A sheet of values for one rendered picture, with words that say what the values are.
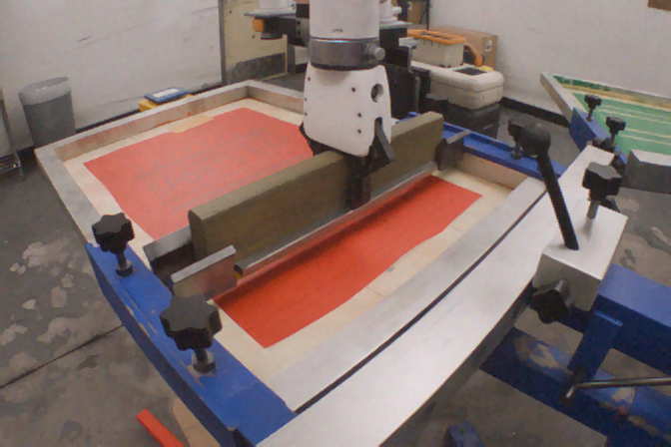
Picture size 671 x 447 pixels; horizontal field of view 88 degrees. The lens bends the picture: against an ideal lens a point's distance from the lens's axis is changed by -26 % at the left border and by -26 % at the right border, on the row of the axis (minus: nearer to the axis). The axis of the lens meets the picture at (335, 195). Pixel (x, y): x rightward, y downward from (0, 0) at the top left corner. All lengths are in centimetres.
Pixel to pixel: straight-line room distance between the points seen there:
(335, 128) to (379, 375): 30
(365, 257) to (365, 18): 27
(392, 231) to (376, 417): 35
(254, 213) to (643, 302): 38
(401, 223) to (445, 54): 118
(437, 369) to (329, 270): 25
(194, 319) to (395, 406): 14
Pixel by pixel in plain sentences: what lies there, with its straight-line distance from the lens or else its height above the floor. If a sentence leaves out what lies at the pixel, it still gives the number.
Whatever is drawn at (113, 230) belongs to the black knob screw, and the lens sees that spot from 43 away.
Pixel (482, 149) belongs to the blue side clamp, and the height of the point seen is 100.
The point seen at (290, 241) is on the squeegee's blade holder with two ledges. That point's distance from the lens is 49.
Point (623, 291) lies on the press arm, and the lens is 42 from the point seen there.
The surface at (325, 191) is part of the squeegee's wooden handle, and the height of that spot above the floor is 103.
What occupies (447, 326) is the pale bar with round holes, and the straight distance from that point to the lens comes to 33.
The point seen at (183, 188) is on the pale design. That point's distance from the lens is 72.
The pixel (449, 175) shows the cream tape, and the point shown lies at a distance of 74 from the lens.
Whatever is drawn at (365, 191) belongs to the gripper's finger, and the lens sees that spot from 53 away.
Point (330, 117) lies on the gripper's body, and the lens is 50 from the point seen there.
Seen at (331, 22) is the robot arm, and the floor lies 122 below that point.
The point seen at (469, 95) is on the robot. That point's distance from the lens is 162.
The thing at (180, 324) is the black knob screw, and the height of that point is 106.
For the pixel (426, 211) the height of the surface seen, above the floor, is 96.
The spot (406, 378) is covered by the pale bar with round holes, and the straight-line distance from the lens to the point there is 29.
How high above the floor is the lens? 127
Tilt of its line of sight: 29 degrees down
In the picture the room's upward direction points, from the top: straight up
